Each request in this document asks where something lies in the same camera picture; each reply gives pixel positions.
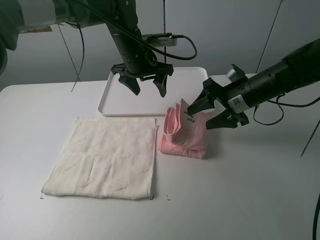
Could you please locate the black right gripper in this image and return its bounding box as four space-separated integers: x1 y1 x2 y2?
187 63 290 130

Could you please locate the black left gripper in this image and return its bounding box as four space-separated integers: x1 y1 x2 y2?
107 23 174 98

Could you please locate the pink towel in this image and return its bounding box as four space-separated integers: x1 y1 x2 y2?
158 99 209 159

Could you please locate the cream white towel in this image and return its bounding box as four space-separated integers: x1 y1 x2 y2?
41 117 158 200

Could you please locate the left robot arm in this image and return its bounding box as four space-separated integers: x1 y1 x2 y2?
0 0 174 97

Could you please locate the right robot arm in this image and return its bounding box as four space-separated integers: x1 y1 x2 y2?
187 40 320 130

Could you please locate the white plastic tray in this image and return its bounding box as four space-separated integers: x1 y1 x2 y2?
97 67 209 117

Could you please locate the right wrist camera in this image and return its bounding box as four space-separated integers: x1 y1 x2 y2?
225 64 247 82

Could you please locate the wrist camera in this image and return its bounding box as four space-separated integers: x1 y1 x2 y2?
225 64 247 82
141 33 178 48

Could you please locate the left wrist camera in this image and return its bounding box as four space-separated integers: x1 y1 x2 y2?
141 33 178 48

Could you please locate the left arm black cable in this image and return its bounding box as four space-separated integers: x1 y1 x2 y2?
70 0 198 93

